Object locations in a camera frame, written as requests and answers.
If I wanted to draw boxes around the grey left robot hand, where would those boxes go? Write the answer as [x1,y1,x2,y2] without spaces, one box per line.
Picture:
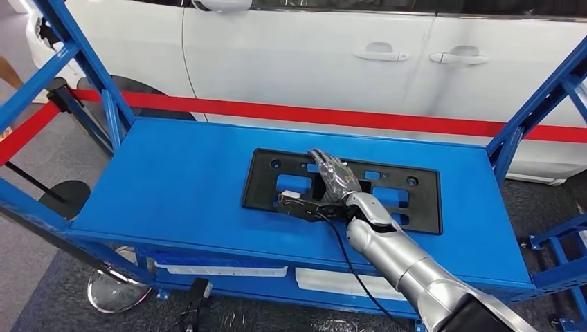
[176,277,215,332]

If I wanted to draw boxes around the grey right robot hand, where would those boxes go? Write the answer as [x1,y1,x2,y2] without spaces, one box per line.
[308,147,363,205]

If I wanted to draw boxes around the black plastic panel part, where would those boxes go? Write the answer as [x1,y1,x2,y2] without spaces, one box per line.
[242,147,444,235]

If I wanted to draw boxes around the blue metal shelf rack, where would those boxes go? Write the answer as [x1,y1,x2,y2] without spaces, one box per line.
[0,0,587,332]

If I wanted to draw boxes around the white plastic crate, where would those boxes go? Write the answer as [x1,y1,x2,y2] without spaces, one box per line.
[153,261,289,278]
[294,268,407,302]

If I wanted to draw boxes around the chrome barrier stanchion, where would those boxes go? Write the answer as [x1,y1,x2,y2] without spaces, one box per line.
[44,77,116,159]
[0,201,153,315]

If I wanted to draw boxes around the red barrier belt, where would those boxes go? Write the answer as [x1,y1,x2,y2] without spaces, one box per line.
[0,102,62,167]
[71,89,587,145]

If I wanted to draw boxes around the white car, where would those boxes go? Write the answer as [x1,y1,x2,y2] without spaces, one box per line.
[6,0,587,187]

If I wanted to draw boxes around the brown wooden piece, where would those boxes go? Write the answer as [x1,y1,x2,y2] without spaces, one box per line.
[0,57,24,90]

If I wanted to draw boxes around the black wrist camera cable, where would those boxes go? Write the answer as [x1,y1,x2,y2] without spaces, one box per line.
[316,212,401,332]

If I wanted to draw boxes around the small blue rack frame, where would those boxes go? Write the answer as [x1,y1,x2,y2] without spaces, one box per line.
[520,215,587,332]

